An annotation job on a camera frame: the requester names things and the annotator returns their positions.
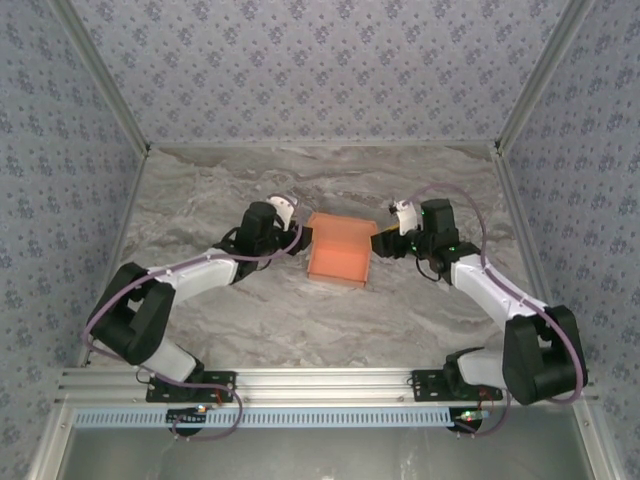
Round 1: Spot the aluminium lower frame bar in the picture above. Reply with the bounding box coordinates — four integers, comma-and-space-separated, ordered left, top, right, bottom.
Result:
571, 402, 626, 480
27, 403, 77, 480

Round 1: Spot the orange paper box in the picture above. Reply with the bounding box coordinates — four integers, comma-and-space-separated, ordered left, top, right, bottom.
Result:
305, 210, 377, 290

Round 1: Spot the aluminium mounting rail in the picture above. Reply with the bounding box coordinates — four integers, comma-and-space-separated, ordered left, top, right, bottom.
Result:
55, 365, 601, 407

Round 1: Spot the grey metal panel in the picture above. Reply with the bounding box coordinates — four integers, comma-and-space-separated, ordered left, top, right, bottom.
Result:
63, 426, 587, 480

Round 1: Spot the pale blue slotted cable duct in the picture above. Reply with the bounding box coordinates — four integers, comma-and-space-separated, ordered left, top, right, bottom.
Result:
73, 406, 457, 429

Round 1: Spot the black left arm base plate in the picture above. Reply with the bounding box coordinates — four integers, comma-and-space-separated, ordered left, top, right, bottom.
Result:
144, 370, 237, 404

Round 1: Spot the aluminium table side rail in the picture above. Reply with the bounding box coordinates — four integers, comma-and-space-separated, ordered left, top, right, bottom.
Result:
77, 147, 151, 369
489, 142, 574, 366

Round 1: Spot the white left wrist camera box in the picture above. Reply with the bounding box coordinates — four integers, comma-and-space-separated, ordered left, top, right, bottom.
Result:
266, 195, 300, 232

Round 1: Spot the aluminium frame post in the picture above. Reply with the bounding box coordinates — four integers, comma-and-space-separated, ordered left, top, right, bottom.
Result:
493, 0, 599, 154
48, 0, 153, 154

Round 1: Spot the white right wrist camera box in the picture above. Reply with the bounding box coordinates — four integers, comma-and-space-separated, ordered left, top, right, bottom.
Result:
388, 199, 418, 237

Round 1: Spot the aluminium table back rail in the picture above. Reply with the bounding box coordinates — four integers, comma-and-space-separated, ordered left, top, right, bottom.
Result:
148, 140, 497, 150

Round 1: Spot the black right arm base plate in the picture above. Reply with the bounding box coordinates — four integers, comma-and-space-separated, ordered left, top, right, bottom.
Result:
410, 368, 504, 404

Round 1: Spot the black controller board with LED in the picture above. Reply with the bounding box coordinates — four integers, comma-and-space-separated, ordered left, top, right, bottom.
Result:
451, 406, 494, 432
166, 405, 209, 427

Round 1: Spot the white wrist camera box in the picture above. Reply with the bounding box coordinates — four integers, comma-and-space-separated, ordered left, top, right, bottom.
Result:
266, 195, 300, 232
388, 199, 418, 237

